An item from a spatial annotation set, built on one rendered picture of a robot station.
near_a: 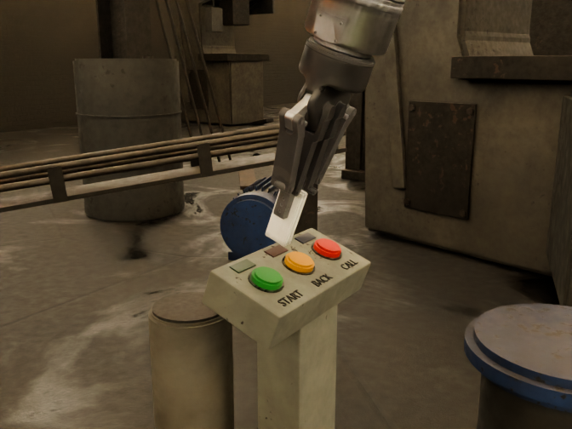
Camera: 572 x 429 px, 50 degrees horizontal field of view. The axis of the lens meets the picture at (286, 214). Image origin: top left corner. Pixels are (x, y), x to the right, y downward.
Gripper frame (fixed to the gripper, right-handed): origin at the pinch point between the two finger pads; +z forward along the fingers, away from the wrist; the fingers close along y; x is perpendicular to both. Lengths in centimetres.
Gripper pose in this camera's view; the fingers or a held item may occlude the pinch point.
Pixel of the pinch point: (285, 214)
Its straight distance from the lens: 71.6
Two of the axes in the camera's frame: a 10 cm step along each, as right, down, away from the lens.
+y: -5.5, 2.1, -8.1
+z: -2.9, 8.6, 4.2
